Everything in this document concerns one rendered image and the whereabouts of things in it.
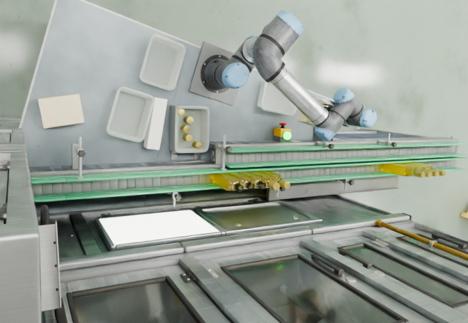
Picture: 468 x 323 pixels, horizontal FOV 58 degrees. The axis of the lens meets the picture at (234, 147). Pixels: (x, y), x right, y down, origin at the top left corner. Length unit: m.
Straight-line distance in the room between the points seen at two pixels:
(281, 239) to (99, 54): 1.11
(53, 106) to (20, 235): 1.32
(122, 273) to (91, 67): 0.96
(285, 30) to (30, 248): 1.21
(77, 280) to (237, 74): 1.09
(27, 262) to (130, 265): 0.84
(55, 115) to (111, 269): 0.76
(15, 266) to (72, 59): 1.44
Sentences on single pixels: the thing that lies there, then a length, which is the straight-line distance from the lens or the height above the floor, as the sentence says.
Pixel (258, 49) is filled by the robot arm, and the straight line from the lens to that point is 1.57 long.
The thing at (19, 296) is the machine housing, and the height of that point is 2.13.
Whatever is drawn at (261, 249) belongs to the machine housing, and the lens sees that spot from 1.63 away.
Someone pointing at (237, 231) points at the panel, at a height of 1.32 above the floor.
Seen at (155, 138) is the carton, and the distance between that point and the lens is 2.01.
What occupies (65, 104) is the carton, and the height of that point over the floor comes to 0.83.
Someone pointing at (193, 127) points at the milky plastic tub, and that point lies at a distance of 2.11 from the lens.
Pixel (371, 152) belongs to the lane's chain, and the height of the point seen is 0.88.
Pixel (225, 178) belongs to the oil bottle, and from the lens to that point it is 1.91.
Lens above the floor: 2.72
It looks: 62 degrees down
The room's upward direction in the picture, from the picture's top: 107 degrees clockwise
